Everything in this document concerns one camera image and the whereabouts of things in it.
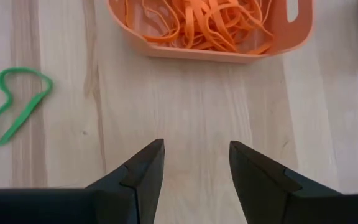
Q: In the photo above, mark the orange plastic basket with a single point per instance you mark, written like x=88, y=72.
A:
x=297, y=31

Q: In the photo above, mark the green rubber band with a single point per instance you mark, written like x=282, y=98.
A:
x=25, y=71

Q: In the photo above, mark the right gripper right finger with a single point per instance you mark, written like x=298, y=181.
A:
x=259, y=189

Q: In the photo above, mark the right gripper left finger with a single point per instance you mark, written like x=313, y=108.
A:
x=141, y=189

